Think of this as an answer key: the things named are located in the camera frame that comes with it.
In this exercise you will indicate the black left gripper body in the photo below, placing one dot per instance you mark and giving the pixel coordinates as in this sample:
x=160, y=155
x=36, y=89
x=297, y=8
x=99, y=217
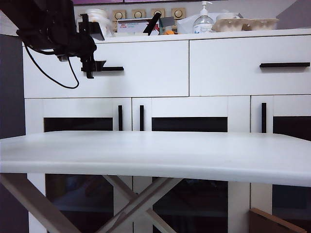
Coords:
x=77, y=46

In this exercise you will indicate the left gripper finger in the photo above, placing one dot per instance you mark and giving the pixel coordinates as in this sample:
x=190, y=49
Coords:
x=90, y=66
x=93, y=30

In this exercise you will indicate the white cabinet drawer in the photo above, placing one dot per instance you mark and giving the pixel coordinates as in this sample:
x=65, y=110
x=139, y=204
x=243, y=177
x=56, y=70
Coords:
x=145, y=72
x=230, y=72

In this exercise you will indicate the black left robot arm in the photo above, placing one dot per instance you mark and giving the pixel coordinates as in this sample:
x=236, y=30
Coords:
x=36, y=17

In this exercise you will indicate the white box with red print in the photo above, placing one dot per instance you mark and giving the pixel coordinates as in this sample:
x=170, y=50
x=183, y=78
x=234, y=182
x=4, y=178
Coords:
x=131, y=25

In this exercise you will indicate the white glass-panelled cabinet door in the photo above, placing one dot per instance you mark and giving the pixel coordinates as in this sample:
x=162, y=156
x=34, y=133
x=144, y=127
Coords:
x=77, y=108
x=189, y=106
x=291, y=105

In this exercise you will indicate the white cabinet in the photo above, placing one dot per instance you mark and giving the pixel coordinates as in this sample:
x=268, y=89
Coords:
x=145, y=38

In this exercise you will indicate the black slanted stick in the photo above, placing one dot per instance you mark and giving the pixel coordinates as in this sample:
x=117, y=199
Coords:
x=151, y=25

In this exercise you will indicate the white paper sheet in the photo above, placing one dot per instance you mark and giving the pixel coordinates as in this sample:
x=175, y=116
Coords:
x=7, y=24

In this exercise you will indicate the grey green small box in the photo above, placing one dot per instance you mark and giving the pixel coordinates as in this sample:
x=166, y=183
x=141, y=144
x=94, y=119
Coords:
x=167, y=23

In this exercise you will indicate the orange plastic item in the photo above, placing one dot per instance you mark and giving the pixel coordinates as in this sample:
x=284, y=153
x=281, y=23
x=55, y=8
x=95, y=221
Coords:
x=170, y=32

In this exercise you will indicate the clear pump sanitiser bottle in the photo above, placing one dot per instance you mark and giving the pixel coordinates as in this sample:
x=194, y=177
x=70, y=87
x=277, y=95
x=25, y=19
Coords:
x=204, y=23

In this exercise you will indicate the beige table leg bar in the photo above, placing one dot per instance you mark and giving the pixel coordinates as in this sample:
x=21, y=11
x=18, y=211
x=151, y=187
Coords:
x=121, y=188
x=31, y=204
x=158, y=194

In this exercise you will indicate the beige egg carton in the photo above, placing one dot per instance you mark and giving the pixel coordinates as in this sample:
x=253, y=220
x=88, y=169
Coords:
x=230, y=25

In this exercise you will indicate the brown cardboard sheet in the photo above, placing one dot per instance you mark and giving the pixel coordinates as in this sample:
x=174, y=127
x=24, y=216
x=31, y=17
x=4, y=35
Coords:
x=264, y=222

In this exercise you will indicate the purple framed wall picture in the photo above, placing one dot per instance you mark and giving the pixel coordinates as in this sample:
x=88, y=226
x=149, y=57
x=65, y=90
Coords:
x=102, y=1
x=170, y=0

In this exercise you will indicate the beige wall knob switch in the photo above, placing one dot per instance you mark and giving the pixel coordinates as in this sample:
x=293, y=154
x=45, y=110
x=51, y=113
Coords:
x=156, y=12
x=178, y=13
x=119, y=15
x=139, y=14

